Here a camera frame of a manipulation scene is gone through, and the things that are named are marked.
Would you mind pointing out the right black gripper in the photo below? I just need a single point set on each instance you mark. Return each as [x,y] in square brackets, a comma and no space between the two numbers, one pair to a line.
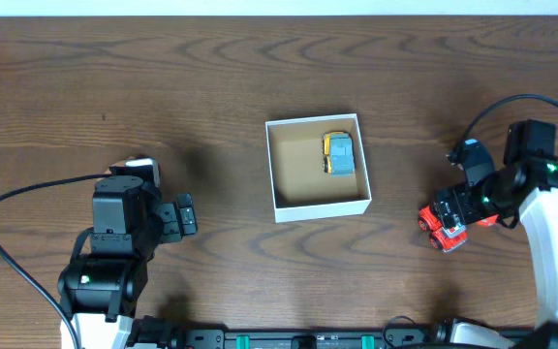
[451,209]

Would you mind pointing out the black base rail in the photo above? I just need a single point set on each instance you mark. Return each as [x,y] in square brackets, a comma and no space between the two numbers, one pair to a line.
[150,332]

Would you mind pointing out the yellow grey toy dump truck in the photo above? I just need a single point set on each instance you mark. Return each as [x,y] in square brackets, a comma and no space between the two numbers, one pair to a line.
[338,154]

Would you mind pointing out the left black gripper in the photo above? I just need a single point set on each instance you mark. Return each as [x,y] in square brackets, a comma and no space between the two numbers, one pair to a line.
[174,219]

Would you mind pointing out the white cardboard box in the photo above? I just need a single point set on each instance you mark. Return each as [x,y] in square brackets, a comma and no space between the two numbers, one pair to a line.
[301,189]

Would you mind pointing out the red round toy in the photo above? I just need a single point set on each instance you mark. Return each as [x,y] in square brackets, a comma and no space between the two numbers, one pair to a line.
[488,222]

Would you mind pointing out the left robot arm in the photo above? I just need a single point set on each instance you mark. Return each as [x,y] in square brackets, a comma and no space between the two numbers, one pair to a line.
[107,271]

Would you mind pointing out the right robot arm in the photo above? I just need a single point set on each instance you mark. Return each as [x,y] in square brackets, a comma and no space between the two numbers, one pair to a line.
[524,192]

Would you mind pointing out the red toy fire truck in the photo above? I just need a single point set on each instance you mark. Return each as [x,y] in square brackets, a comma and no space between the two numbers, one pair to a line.
[441,238]

